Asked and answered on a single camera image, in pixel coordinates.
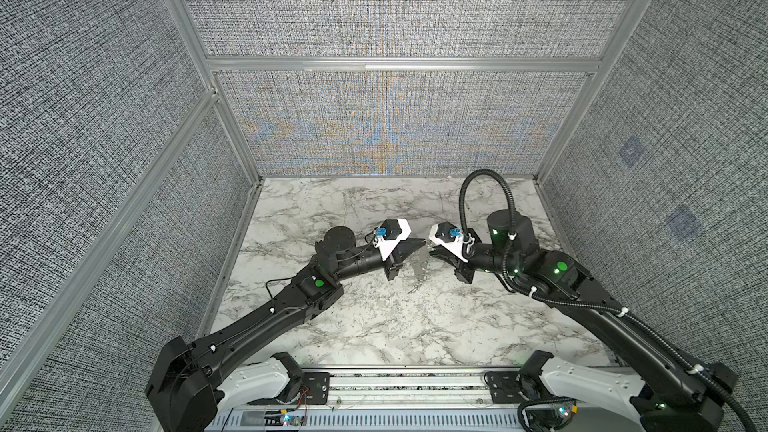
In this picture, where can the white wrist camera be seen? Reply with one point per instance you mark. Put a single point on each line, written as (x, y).
(389, 235)
(453, 239)

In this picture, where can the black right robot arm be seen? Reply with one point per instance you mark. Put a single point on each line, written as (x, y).
(666, 389)

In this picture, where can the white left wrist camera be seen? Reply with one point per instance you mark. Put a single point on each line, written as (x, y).
(389, 235)

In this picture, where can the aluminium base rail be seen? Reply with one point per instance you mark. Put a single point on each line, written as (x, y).
(265, 396)

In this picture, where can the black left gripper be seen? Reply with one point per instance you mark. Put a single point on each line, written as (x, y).
(392, 262)

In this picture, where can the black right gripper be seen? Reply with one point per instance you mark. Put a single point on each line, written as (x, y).
(463, 272)

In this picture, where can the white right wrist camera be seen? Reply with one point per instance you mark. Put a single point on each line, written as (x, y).
(453, 239)

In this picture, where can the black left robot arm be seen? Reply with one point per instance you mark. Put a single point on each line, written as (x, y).
(189, 381)

